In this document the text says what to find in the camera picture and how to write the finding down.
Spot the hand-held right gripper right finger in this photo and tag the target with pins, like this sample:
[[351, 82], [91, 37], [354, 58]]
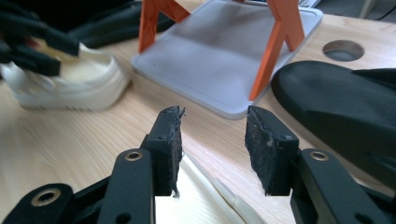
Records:
[[271, 146]]

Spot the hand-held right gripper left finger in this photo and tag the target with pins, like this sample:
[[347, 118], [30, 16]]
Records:
[[165, 149]]

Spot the white shoe rack orange legs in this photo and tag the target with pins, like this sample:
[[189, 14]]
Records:
[[211, 71]]

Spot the cream shoe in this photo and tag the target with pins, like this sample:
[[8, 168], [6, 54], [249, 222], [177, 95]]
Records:
[[199, 205], [93, 81]]

